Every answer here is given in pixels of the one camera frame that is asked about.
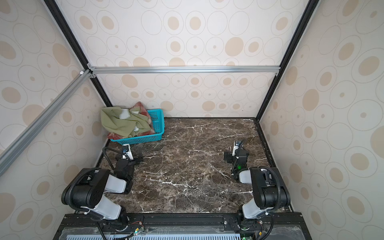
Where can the teal plastic basket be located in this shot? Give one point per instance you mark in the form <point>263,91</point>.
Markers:
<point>158,121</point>

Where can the left black corner post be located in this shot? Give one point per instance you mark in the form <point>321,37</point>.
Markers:
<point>59,18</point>

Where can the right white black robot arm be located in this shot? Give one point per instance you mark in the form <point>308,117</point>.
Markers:
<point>269,190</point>

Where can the red plaid skirt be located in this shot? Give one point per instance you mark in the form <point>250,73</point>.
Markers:
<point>141,108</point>

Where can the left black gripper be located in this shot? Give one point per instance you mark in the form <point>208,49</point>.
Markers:
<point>133,159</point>

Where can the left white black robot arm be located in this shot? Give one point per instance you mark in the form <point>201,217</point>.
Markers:
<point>86,192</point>

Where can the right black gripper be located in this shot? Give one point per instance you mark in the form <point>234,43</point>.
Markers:
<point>233,156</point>

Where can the olive green skirt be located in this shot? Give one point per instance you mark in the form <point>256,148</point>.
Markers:
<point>124,121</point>

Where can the right black corner post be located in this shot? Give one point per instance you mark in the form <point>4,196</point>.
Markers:
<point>302,25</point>

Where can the left diagonal aluminium frame bar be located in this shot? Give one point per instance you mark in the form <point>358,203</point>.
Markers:
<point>13,151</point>

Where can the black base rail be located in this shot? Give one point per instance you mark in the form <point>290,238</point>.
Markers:
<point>216,226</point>

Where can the horizontal aluminium frame bar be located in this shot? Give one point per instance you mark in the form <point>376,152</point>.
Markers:
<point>185,70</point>

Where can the black corner post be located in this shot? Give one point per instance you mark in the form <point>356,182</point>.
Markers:
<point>302,25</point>
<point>59,18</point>

